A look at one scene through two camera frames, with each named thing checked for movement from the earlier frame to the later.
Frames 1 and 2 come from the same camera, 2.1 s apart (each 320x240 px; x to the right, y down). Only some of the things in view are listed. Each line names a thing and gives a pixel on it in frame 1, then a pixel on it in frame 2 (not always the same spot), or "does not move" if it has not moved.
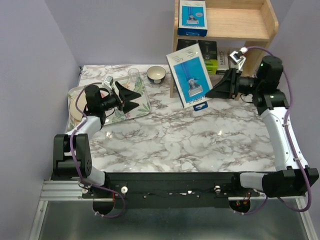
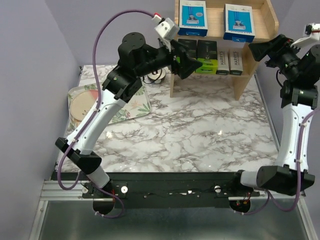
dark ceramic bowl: x=156 y=74 does not move
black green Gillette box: x=208 y=49 does not move
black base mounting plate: x=169 y=190 does not move
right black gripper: x=228 y=86 -> x=274 y=48
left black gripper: x=124 y=95 -> x=187 y=63
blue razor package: x=190 y=73 -> x=238 y=23
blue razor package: x=192 y=18 does not move
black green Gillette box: x=183 y=43 does not move
